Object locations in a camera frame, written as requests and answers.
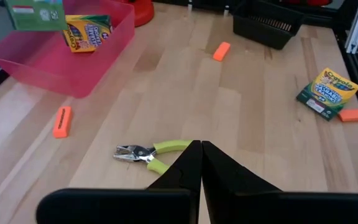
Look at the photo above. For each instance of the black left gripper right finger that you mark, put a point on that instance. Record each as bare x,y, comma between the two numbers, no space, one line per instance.
259,208

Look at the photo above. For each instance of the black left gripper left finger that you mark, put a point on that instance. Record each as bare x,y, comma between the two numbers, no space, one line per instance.
135,208

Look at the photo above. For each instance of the orange eraser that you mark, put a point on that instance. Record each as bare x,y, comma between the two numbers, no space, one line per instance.
221,51
62,122
353,115

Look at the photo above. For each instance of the yellow green crayon box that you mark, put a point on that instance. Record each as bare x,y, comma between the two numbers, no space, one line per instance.
87,34
36,17
328,93

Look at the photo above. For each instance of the black plastic basket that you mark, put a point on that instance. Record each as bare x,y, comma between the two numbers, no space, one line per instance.
259,34

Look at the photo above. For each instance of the pink translucent plastic bin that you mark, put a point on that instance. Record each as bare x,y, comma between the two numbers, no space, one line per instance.
42,68

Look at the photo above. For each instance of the red desk lamp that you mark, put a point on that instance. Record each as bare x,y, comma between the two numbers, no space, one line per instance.
143,12

